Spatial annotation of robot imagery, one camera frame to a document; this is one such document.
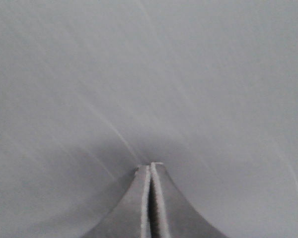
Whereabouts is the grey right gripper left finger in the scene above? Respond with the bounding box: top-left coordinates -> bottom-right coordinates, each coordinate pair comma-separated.
84,165 -> 149,238

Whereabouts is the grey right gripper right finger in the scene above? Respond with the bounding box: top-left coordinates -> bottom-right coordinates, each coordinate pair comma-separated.
149,162 -> 226,238

